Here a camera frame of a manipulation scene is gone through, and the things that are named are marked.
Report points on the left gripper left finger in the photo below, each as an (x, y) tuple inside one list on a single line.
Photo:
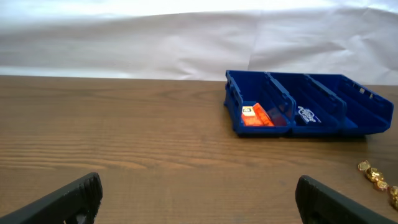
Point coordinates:
[(71, 202)]

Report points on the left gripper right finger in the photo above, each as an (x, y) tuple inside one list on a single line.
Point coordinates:
[(323, 205)]

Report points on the blue candy pack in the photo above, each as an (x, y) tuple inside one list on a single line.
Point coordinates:
[(307, 115)]

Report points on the gold wrapped candy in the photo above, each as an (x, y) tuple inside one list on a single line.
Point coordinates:
[(374, 174)]

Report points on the blue tray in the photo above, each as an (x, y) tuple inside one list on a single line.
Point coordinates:
[(367, 112)]

